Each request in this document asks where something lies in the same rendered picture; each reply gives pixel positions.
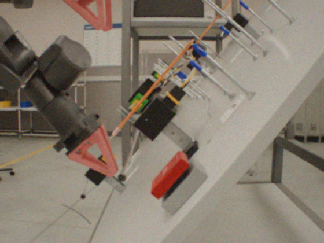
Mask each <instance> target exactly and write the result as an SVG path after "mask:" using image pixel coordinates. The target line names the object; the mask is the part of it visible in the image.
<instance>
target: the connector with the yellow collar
mask: <svg viewBox="0 0 324 243"><path fill-rule="evenodd" d="M169 94H171V95H172V96H173V97H174V99H175V100H177V101H178V102H179V101H180V100H181V99H182V98H183V97H184V95H185V94H186V92H185V91H184V90H183V88H182V87H179V86H178V85H177V84H176V85H175V86H174V87H173V88H172V89H171V90H170V91H169ZM161 102H164V103H165V104H166V105H167V106H168V107H169V108H171V109H173V108H174V106H175V105H176V103H174V101H173V100H172V99H171V98H170V97H169V96H168V95H166V96H165V97H164V98H163V100H161Z"/></svg>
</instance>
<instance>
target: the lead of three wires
mask: <svg viewBox="0 0 324 243"><path fill-rule="evenodd" d="M187 59H188V60H194V61H195V62H197V61H196V58H195V57H193V56H188V58H187ZM195 71H196V69H195V67H194V66H193V67H192V71H191V73H190V74H189V75H188V77H187V78H186V80H185V82H184V83H183V84H182V85H181V86H180V87H182V88H185V87H186V86H187V85H188V84H189V82H190V81H191V79H192V77H193V76H194V74H195Z"/></svg>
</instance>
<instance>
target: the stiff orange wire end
mask: <svg viewBox="0 0 324 243"><path fill-rule="evenodd" d="M193 42H194V40H193V39H192V40H191V42H190V43H189V44H188V45H187V46H186V47H185V48H184V49H183V50H182V52H181V53H180V54H179V56H177V58H176V59H175V60H174V61H173V63H172V64H171V65H170V66H169V67H168V68H167V70H166V71H165V72H164V73H163V74H162V75H161V76H160V77H159V78H158V80H157V81H156V82H155V84H154V85H153V86H152V87H151V88H150V89H149V91H148V92H147V93H146V94H145V95H144V97H142V99H141V100H140V102H139V103H137V105H136V106H135V107H134V109H133V110H132V111H131V112H130V113H129V114H128V116H127V117H126V119H125V120H124V121H123V122H122V123H121V124H120V125H119V126H118V127H117V128H116V129H115V130H114V132H113V133H112V136H111V137H110V139H109V141H110V140H111V139H112V137H113V136H115V135H116V134H117V133H118V132H119V131H120V129H121V127H123V126H124V124H125V123H126V122H127V120H128V119H129V118H130V117H131V115H132V114H133V113H134V112H135V111H136V110H137V108H138V107H139V106H140V104H141V103H142V102H143V101H144V100H146V97H147V96H148V95H149V94H150V93H151V92H152V90H153V89H154V88H155V87H156V86H157V85H158V83H159V82H160V81H161V80H162V79H163V78H164V77H165V75H166V74H167V73H168V72H169V71H170V70H171V68H172V67H173V66H174V65H175V64H176V62H177V61H178V60H179V59H180V58H181V57H182V55H183V54H184V53H185V52H186V50H188V49H189V47H190V46H191V45H192V43H193Z"/></svg>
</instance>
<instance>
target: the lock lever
mask: <svg viewBox="0 0 324 243"><path fill-rule="evenodd" d="M138 133H139V130H138V129H137V130H136V132H135V137H134V140H133V142H132V145H131V148H130V151H129V154H128V156H127V160H126V163H125V165H124V168H123V171H122V172H121V174H122V175H123V176H125V175H126V174H125V172H126V169H127V166H128V163H129V161H130V157H131V154H132V151H133V149H134V146H135V143H136V140H137V137H138Z"/></svg>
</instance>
